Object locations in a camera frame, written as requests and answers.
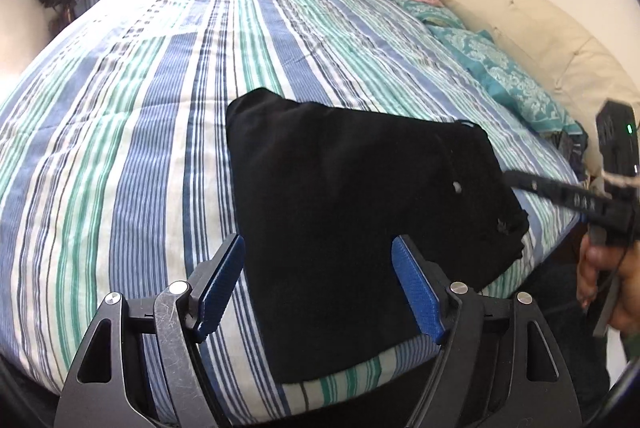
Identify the teal patterned pillow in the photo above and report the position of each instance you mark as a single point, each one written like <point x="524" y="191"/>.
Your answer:
<point x="500" y="68"/>

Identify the cream padded headboard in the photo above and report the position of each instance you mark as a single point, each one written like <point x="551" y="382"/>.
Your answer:
<point x="535" y="28"/>

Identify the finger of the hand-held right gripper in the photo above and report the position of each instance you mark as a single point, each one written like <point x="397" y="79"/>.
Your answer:
<point x="550" y="190"/>

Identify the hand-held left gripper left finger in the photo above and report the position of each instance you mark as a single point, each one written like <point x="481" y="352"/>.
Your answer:
<point x="220" y="280"/>

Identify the striped bed sheet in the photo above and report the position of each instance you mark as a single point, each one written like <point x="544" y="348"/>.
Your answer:
<point x="140" y="148"/>

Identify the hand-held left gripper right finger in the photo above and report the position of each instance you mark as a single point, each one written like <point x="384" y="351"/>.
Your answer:
<point x="416" y="288"/>

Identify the black pants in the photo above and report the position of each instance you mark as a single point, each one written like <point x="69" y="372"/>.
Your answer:
<point x="370" y="228"/>

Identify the person's right hand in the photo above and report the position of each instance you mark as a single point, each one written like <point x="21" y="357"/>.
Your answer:
<point x="622" y="280"/>

